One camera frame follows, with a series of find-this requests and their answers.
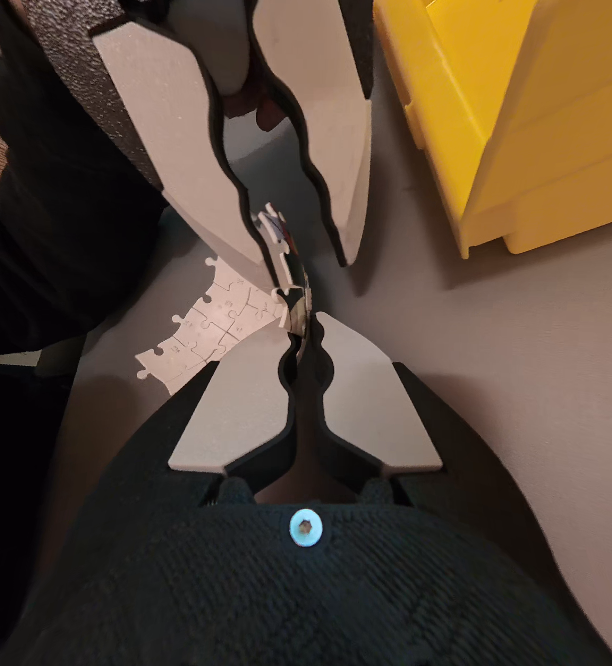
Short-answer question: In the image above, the person's left hand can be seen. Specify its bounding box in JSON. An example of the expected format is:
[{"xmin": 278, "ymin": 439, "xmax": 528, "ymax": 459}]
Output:
[{"xmin": 223, "ymin": 78, "xmax": 288, "ymax": 132}]

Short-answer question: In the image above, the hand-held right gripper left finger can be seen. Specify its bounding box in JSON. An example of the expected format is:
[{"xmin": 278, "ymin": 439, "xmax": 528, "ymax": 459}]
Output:
[{"xmin": 169, "ymin": 328, "xmax": 299, "ymax": 490}]

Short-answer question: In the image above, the partly built white puzzle ball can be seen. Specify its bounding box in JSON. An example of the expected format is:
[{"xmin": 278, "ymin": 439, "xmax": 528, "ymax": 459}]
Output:
[{"xmin": 135, "ymin": 202, "xmax": 314, "ymax": 396}]

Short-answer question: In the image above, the person's left forearm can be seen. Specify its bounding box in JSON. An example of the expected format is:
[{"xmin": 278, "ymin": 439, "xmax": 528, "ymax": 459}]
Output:
[{"xmin": 0, "ymin": 0, "xmax": 169, "ymax": 360}]

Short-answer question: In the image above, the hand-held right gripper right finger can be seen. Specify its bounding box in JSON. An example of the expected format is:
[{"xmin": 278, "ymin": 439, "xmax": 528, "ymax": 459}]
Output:
[{"xmin": 306, "ymin": 311, "xmax": 443, "ymax": 492}]

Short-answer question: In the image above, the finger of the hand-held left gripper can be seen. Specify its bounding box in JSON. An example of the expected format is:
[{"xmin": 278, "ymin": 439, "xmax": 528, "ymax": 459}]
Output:
[
  {"xmin": 250, "ymin": 0, "xmax": 373, "ymax": 267},
  {"xmin": 93, "ymin": 22, "xmax": 281, "ymax": 286}
]

